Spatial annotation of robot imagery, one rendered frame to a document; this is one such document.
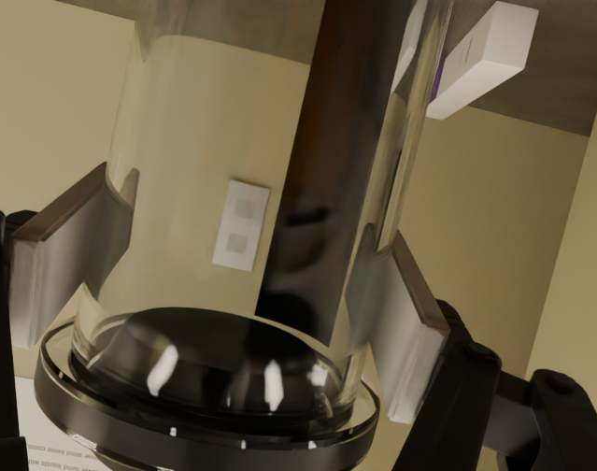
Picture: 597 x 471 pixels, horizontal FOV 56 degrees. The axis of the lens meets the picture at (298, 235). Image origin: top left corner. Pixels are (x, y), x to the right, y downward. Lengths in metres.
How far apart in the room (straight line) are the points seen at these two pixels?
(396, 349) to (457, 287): 0.68
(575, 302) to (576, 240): 0.05
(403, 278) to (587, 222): 0.34
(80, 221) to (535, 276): 0.77
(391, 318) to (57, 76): 0.69
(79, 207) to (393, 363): 0.09
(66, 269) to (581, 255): 0.40
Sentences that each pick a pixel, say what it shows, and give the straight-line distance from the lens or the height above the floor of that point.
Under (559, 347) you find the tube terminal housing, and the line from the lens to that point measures 0.49.
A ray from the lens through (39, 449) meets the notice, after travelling 0.89.
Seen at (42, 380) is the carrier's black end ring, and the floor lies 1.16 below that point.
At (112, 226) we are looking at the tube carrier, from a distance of 0.16.
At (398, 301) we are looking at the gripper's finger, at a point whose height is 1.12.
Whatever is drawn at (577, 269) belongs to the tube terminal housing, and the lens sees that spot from 0.49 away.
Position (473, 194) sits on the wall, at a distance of 0.82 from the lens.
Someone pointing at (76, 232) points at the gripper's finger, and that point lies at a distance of 0.16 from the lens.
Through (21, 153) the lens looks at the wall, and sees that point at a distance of 0.82.
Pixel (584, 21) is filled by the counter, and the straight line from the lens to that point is 0.45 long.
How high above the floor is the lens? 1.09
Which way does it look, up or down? 5 degrees up
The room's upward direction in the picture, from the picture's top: 167 degrees counter-clockwise
